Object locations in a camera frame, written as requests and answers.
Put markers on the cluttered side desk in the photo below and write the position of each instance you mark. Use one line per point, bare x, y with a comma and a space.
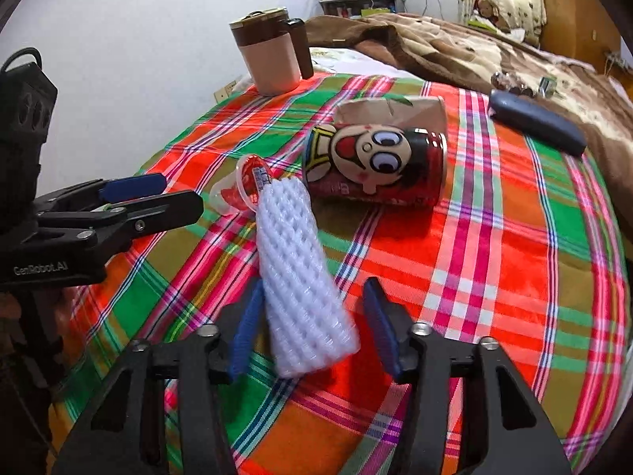
361, 8

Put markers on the plaid tablecloth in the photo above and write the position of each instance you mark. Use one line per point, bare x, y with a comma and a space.
524, 247

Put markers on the clear plastic jelly cup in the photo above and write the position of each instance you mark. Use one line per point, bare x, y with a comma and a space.
240, 191

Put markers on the brown beige travel mug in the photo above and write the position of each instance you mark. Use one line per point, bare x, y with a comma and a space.
275, 49

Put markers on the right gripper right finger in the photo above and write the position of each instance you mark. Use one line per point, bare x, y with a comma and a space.
504, 429

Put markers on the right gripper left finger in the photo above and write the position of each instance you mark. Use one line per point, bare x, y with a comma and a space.
122, 429

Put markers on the small green box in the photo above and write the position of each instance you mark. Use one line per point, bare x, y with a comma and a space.
547, 87

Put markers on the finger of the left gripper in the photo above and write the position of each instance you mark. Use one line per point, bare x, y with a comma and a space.
143, 215
128, 188

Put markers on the brown fleece blanket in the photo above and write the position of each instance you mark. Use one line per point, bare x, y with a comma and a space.
460, 56

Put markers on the wooden wardrobe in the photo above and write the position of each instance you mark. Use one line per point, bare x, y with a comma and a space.
580, 29

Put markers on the white foam net sleeve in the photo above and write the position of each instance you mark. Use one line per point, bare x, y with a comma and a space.
310, 328

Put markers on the red cartoon can front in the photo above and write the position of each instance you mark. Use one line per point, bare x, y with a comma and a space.
375, 162

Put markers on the brown teddy bear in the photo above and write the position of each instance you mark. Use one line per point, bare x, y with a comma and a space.
490, 11

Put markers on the wall power socket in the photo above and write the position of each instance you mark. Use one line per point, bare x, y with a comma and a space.
226, 91

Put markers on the dark blue glasses case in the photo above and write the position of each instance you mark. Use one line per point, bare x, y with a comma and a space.
537, 122

